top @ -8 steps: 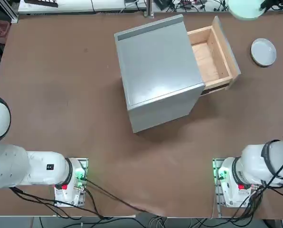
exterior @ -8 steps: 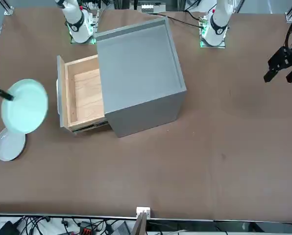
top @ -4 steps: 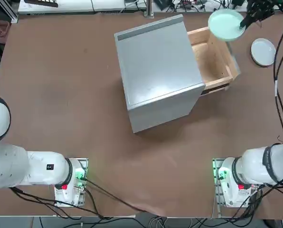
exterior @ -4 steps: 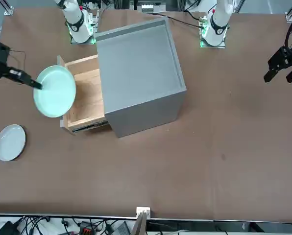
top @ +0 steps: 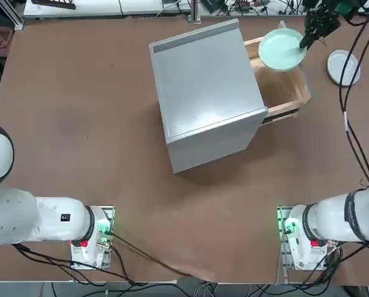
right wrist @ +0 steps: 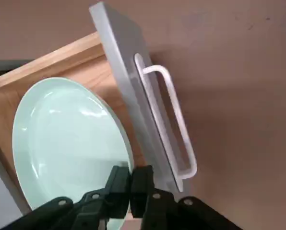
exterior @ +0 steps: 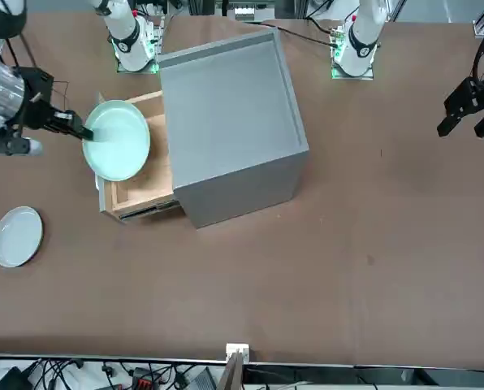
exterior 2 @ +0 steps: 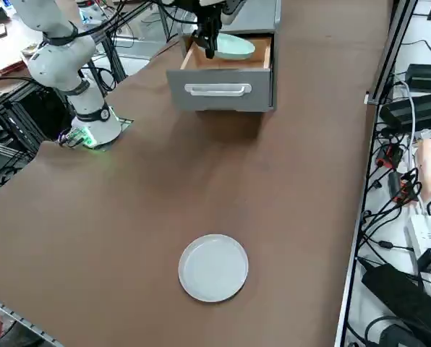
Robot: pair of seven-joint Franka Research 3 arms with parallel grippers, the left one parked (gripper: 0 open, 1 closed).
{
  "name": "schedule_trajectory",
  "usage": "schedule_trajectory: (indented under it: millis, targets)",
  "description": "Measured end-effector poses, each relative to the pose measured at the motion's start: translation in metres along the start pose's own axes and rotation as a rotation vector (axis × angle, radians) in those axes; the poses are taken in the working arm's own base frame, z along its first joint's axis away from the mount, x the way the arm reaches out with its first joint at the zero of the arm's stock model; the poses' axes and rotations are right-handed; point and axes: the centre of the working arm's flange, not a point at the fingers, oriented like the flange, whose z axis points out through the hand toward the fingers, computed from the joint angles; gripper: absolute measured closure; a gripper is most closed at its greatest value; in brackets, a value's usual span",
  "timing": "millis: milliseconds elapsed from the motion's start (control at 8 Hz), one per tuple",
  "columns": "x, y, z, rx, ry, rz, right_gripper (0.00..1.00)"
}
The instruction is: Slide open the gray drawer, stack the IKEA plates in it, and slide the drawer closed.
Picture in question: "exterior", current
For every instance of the small gray box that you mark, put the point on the small gray box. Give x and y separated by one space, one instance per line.
244 13

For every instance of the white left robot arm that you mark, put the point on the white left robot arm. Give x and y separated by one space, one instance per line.
361 36

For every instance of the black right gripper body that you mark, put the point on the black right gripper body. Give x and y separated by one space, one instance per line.
37 85

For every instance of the red and black plug block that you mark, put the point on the red and black plug block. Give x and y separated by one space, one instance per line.
144 382

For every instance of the vertical mounting post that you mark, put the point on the vertical mounting post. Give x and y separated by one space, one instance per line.
232 373

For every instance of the black box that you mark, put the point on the black box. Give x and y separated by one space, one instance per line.
10 380

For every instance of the mint green plate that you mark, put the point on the mint green plate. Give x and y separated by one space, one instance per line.
120 146

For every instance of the metal base plate of right arm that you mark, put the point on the metal base plate of right arm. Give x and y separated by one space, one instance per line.
124 70

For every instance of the metal base plate of left arm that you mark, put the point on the metal base plate of left arm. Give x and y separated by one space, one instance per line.
368 76

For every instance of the gray steel cabinet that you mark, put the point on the gray steel cabinet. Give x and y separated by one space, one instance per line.
226 101

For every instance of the white post base bracket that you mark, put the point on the white post base bracket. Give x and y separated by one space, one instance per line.
238 348

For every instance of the pale white plate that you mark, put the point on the pale white plate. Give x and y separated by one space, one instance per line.
16 237

